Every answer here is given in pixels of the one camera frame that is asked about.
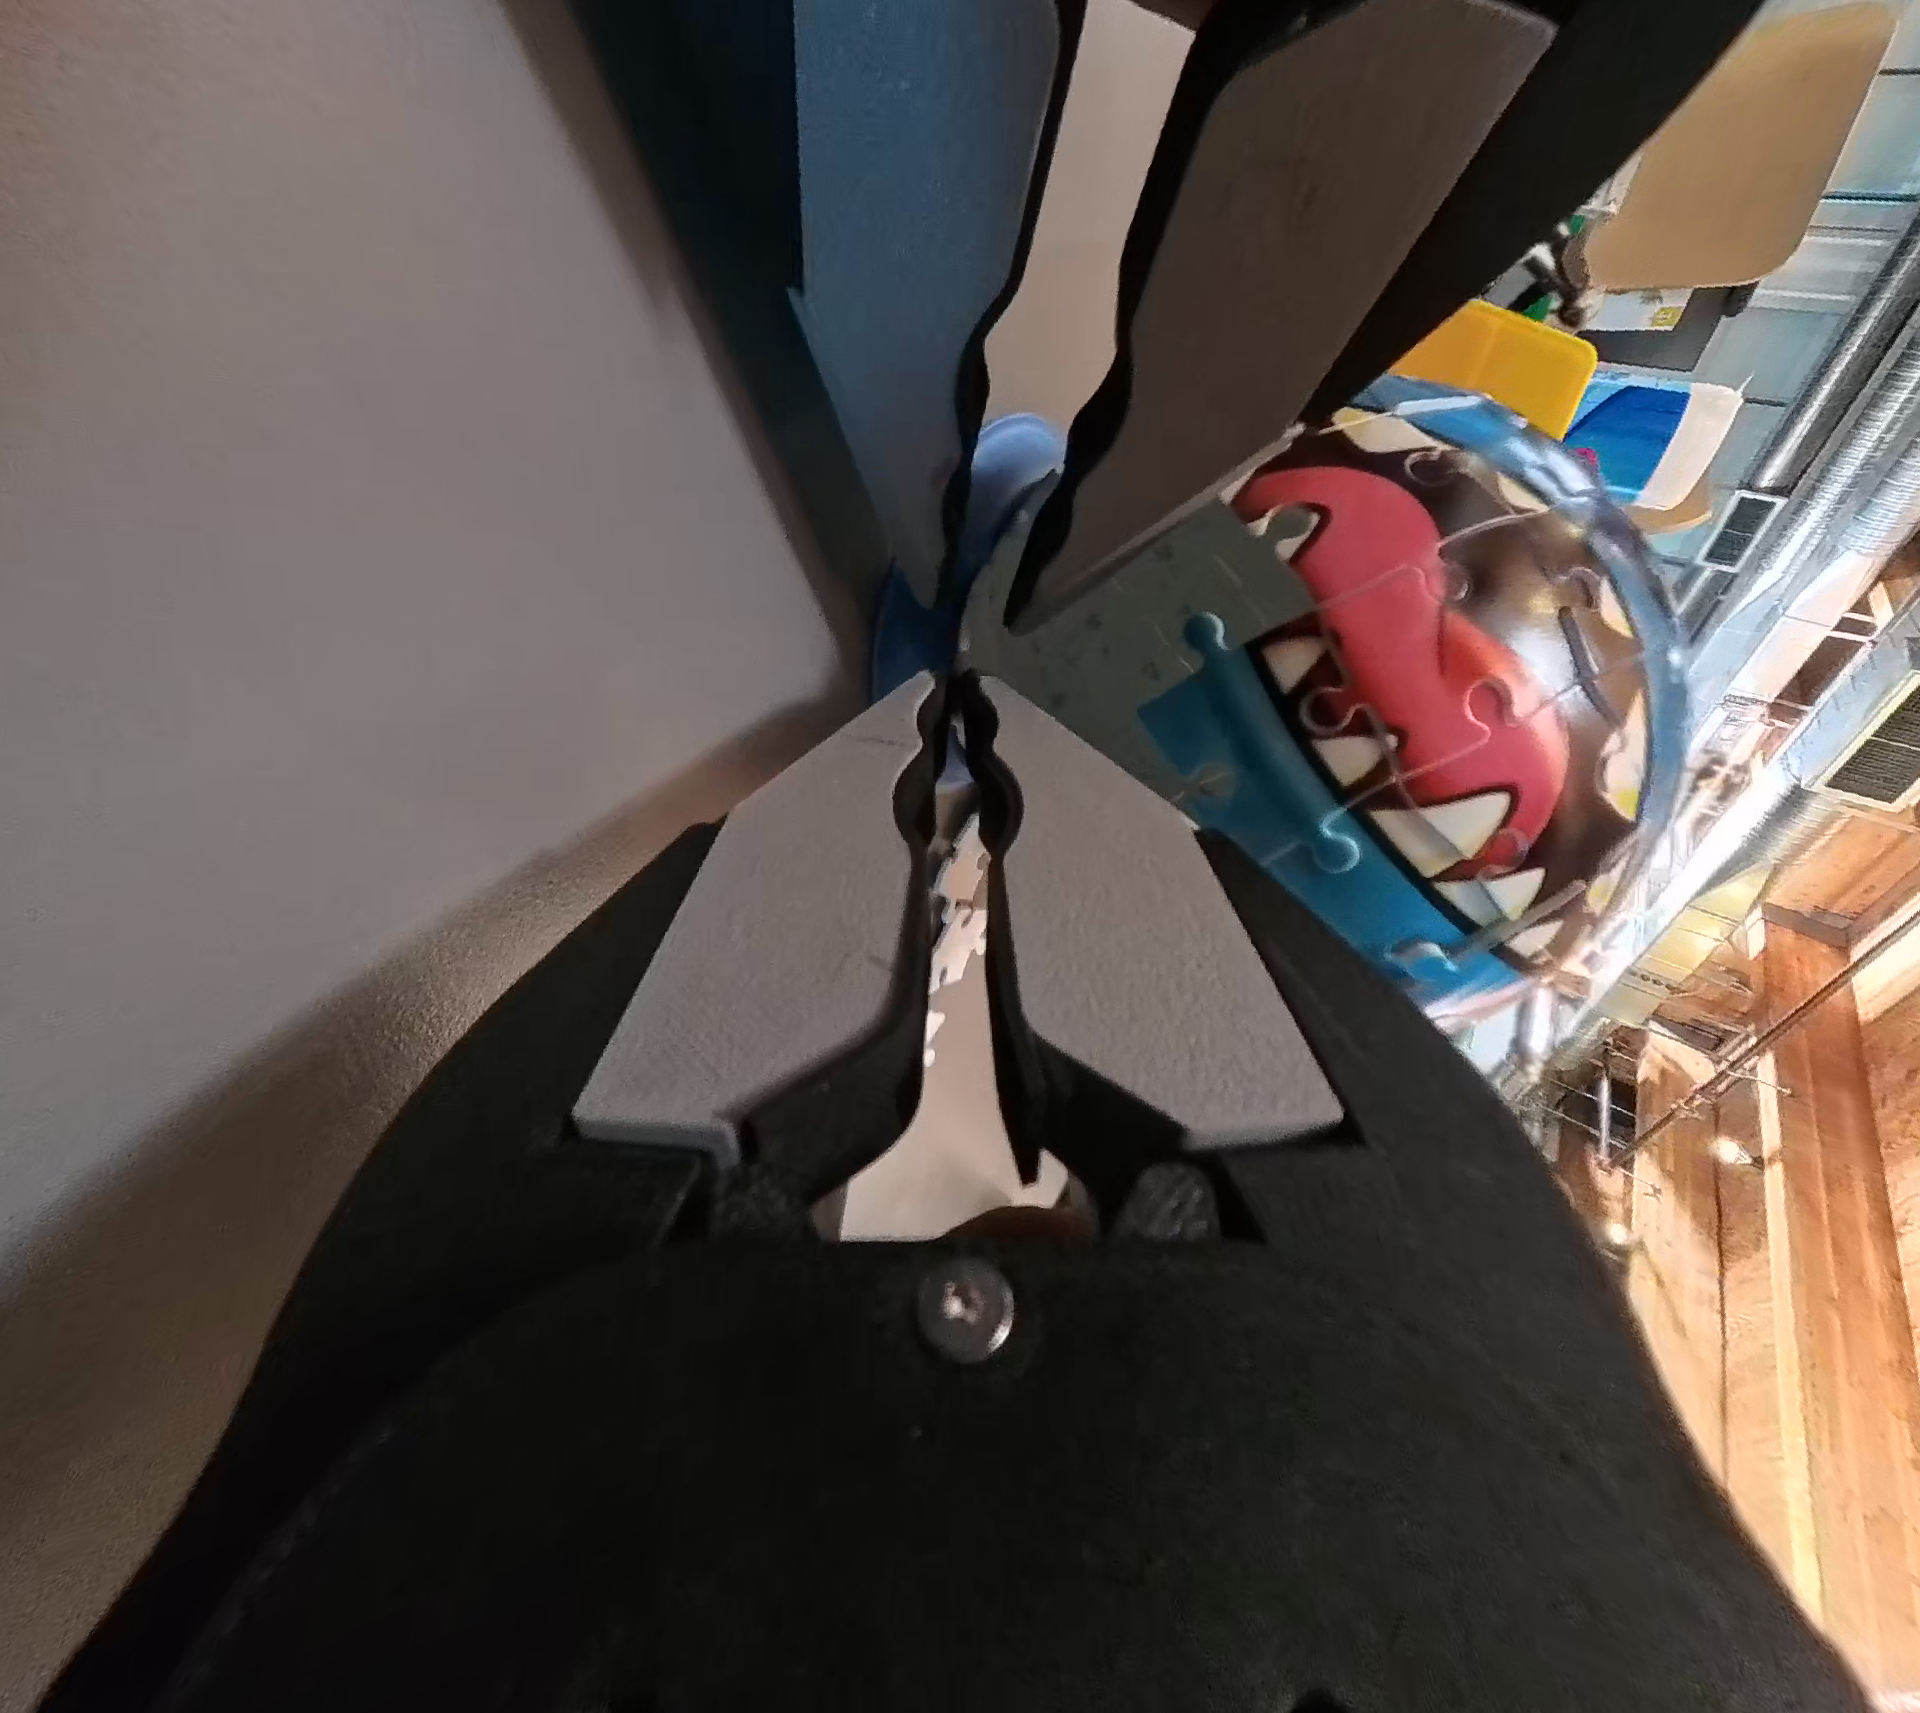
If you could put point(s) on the blue white wipes container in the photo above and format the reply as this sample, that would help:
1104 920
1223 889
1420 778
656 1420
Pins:
1628 431

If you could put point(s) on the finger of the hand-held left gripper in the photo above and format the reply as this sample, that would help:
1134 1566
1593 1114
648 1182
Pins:
900 92
1321 212

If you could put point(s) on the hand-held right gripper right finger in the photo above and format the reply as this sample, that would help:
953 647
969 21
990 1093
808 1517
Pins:
1155 979

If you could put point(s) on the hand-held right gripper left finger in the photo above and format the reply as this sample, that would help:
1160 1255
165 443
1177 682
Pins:
751 979

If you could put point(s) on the blue puzzle ball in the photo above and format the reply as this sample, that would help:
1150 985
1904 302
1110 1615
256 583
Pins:
1394 634

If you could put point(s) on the white puzzle piece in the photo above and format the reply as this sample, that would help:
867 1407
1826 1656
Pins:
961 878
961 951

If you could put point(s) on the yellow plastic bin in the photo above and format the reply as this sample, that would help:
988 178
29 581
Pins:
1501 371

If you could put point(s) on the silver ventilation duct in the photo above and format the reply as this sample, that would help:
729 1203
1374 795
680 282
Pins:
1838 439

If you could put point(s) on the large cardboard panel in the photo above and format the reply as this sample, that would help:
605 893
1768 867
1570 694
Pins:
1724 153

